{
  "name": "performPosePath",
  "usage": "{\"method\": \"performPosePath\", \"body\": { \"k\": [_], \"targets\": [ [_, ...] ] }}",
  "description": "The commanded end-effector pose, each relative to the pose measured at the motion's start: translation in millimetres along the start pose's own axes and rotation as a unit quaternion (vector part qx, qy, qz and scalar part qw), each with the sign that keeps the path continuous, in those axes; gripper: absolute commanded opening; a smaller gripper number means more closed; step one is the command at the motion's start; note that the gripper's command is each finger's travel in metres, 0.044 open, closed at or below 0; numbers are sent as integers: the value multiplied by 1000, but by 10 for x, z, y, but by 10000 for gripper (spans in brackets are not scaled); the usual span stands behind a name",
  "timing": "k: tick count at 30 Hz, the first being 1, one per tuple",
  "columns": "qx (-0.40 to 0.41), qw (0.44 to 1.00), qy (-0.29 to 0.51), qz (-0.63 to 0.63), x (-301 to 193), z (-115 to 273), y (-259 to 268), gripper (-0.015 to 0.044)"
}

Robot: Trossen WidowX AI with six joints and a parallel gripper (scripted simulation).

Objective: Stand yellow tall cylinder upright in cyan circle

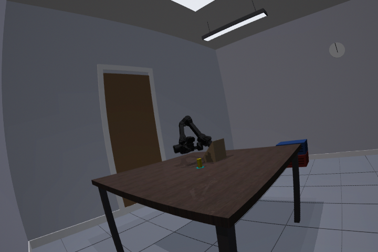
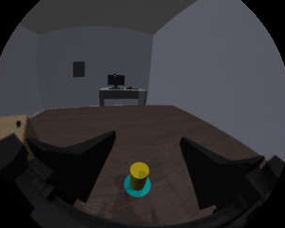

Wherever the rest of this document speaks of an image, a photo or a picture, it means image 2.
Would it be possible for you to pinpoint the cyan circle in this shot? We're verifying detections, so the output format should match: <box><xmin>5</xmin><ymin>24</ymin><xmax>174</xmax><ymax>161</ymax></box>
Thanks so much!
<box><xmin>124</xmin><ymin>175</ymin><xmax>151</xmax><ymax>198</ymax></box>

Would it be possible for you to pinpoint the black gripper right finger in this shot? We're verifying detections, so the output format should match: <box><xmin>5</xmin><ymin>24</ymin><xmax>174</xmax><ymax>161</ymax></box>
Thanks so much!
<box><xmin>180</xmin><ymin>137</ymin><xmax>265</xmax><ymax>210</ymax></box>

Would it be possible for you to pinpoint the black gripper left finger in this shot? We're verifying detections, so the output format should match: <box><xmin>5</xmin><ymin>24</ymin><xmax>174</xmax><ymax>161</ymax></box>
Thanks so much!
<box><xmin>26</xmin><ymin>130</ymin><xmax>116</xmax><ymax>202</ymax></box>

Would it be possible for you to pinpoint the yellow cylinder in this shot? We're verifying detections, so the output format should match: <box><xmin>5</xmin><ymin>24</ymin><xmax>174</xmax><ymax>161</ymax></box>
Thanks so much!
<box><xmin>130</xmin><ymin>162</ymin><xmax>150</xmax><ymax>191</ymax></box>

